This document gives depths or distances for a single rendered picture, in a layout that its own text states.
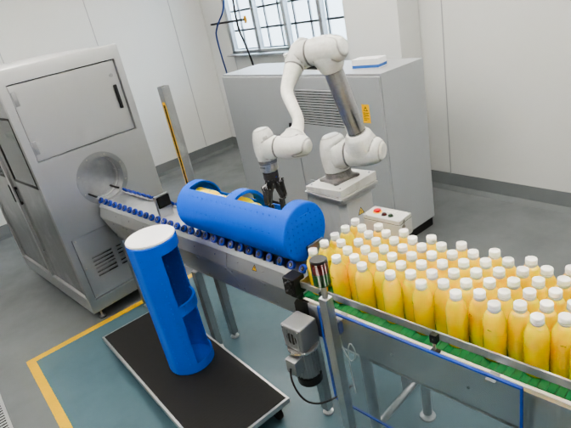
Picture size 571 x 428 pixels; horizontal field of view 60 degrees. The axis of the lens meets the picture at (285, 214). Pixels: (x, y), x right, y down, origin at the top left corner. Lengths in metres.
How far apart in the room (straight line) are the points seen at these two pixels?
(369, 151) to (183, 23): 5.40
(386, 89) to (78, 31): 4.50
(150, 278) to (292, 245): 0.91
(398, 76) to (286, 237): 2.03
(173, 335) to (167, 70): 5.18
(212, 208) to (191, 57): 5.34
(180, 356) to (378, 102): 2.24
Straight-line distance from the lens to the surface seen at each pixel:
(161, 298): 2.84
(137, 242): 2.79
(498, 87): 4.71
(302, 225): 2.25
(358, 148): 2.69
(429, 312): 1.83
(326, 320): 1.82
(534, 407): 1.75
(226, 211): 2.47
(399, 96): 3.90
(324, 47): 2.47
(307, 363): 2.19
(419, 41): 5.01
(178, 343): 3.01
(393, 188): 3.99
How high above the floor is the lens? 2.11
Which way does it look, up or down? 24 degrees down
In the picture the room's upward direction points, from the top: 12 degrees counter-clockwise
